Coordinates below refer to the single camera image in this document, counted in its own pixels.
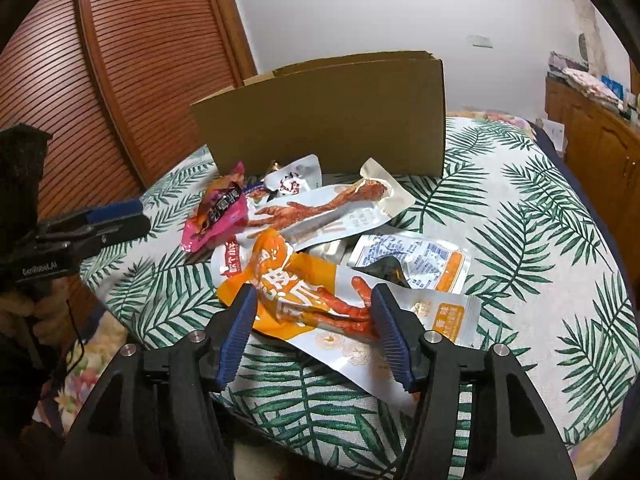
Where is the orange and white snack packet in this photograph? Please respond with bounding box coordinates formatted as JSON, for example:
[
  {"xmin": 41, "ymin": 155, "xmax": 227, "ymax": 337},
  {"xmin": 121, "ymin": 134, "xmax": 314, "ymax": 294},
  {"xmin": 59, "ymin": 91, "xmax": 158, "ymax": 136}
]
[{"xmin": 216, "ymin": 228, "xmax": 482, "ymax": 403}]

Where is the black cable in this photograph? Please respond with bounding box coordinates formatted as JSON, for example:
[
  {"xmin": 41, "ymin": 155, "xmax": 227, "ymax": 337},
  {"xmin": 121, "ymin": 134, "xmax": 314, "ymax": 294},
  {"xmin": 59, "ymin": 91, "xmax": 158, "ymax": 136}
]
[{"xmin": 62, "ymin": 300, "xmax": 86, "ymax": 376}]

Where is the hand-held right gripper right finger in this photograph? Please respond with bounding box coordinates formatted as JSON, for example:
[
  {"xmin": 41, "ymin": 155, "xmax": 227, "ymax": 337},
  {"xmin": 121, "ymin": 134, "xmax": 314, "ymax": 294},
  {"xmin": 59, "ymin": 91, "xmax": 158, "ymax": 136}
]
[{"xmin": 370, "ymin": 282, "xmax": 578, "ymax": 480}]

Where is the long clear chicken feet packet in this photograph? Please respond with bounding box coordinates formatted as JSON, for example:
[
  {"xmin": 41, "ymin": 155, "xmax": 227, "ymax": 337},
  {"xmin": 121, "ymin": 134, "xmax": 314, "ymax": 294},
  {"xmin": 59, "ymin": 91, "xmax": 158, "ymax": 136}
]
[{"xmin": 235, "ymin": 157, "xmax": 417, "ymax": 251}]

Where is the dark blue mattress edge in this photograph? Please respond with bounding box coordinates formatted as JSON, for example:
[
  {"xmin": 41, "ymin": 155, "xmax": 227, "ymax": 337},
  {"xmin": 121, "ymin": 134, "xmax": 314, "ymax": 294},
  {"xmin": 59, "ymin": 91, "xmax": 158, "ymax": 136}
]
[{"xmin": 530, "ymin": 120, "xmax": 626, "ymax": 311}]

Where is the small white snack packet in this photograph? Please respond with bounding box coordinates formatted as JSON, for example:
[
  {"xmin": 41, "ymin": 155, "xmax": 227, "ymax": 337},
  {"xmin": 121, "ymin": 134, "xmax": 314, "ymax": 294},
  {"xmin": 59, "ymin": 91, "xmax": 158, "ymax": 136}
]
[{"xmin": 263, "ymin": 154, "xmax": 323, "ymax": 198}]

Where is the red and white snack packet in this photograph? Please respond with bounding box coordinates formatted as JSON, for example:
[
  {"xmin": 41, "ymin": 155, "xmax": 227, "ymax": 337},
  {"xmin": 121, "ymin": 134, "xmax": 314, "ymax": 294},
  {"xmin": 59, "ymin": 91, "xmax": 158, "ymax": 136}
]
[{"xmin": 210, "ymin": 240, "xmax": 251, "ymax": 291}]

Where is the silver snack packet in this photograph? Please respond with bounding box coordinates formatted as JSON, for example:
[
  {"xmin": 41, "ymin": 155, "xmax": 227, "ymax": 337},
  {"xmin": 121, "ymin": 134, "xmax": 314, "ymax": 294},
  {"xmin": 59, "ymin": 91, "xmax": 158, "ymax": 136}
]
[{"xmin": 300, "ymin": 237, "xmax": 361, "ymax": 266}]

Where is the green leaf print blanket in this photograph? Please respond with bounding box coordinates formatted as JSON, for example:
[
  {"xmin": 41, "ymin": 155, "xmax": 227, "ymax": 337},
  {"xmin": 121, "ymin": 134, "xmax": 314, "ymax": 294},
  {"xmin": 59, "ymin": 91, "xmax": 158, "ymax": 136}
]
[{"xmin": 80, "ymin": 117, "xmax": 640, "ymax": 480}]

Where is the pink snack packet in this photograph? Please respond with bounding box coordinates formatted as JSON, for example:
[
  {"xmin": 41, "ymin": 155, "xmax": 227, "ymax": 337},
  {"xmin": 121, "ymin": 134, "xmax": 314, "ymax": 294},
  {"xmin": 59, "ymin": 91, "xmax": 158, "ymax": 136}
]
[{"xmin": 181, "ymin": 161, "xmax": 249, "ymax": 253}]

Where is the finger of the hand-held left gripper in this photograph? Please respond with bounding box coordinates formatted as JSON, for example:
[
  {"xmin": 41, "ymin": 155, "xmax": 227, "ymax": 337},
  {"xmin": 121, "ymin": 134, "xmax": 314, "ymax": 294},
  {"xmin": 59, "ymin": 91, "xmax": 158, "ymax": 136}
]
[
  {"xmin": 39, "ymin": 199, "xmax": 146, "ymax": 235},
  {"xmin": 70, "ymin": 216, "xmax": 152, "ymax": 260}
]

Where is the person's left hand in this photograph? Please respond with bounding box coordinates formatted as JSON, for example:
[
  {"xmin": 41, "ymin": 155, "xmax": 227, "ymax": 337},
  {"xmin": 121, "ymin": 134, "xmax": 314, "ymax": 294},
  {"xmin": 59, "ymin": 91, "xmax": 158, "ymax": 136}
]
[{"xmin": 0, "ymin": 280, "xmax": 68, "ymax": 323}]

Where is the wooden cabinet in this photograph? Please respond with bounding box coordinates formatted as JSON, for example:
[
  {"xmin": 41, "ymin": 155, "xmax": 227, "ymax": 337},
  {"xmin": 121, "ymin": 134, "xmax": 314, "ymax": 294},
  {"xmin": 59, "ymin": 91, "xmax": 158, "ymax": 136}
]
[{"xmin": 544, "ymin": 77, "xmax": 640, "ymax": 261}]

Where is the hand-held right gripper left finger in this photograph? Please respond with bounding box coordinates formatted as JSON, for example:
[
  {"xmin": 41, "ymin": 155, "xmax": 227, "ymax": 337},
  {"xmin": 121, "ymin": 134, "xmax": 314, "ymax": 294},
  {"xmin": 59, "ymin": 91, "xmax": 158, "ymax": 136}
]
[{"xmin": 57, "ymin": 284, "xmax": 258, "ymax": 480}]

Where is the cardboard box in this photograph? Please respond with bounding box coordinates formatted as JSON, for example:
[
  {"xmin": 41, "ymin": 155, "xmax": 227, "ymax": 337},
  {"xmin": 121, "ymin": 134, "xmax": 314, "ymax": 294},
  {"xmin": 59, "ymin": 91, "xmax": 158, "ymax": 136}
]
[{"xmin": 190, "ymin": 51, "xmax": 446, "ymax": 178}]

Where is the white packet with orange edge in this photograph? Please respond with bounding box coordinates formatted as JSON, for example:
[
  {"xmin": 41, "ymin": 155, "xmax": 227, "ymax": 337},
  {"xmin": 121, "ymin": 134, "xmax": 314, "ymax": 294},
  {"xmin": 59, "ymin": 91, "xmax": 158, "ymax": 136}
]
[{"xmin": 346, "ymin": 232, "xmax": 472, "ymax": 295}]

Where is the pile of household clutter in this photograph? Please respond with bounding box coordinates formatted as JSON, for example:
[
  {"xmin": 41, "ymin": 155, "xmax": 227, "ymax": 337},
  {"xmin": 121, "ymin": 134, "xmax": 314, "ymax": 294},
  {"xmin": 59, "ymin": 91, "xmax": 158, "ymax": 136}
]
[{"xmin": 547, "ymin": 50, "xmax": 640, "ymax": 126}]

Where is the brown louvered wardrobe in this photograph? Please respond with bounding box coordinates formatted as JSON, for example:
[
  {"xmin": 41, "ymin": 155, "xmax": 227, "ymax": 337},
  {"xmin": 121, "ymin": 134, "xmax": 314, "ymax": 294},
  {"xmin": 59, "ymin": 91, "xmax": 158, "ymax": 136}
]
[{"xmin": 0, "ymin": 0, "xmax": 258, "ymax": 306}]

